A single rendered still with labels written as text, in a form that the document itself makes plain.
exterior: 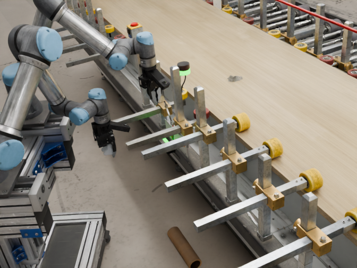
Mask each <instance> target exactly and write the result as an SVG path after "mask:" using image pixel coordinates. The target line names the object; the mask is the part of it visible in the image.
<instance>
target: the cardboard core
mask: <svg viewBox="0 0 357 268"><path fill-rule="evenodd" d="M167 235H168V237H169V238H170V240H171V241H172V243H173V244H174V246H175V247H176V249H177V251H178V252H179V253H180V255H181V256H182V258H183V259H184V261H185V263H186V264H187V266H188V267H189V268H199V267H200V266H201V264H202V261H201V260H200V258H199V257H198V255H197V254H196V253H195V251H194V250H193V248H192V247H191V245H190V244H189V242H188V241H187V240H186V238H185V236H184V235H183V234H182V232H181V231H180V229H179V228H178V227H172V228H170V229H169V230H168V232H167Z"/></svg>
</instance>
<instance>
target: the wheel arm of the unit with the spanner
mask: <svg viewBox="0 0 357 268"><path fill-rule="evenodd" d="M196 121H197V120H196V119H194V120H191V121H188V122H189V123H190V124H191V125H192V127H193V124H194V123H195V122H196ZM178 133H181V127H180V126H179V125H176V126H174V127H171V128H168V129H165V130H162V131H159V132H155V133H153V134H150V135H147V136H144V137H141V138H138V139H135V140H132V141H129V142H126V147H127V149H128V150H132V149H135V148H138V147H141V146H143V145H146V144H149V143H153V142H155V141H158V140H161V139H164V138H167V137H170V136H173V135H175V134H178Z"/></svg>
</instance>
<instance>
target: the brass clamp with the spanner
mask: <svg viewBox="0 0 357 268"><path fill-rule="evenodd" d="M173 120H174V122H175V126H176V125H179V126H180V127H181V134H182V135H183V136H187V135H190V134H192V133H193V127H192V125H191V124H190V123H189V122H188V121H187V120H186V119H185V120H183V121H180V122H178V121H177V120H176V117H174V118H173ZM186 123H187V124H189V126H188V127H185V124H186Z"/></svg>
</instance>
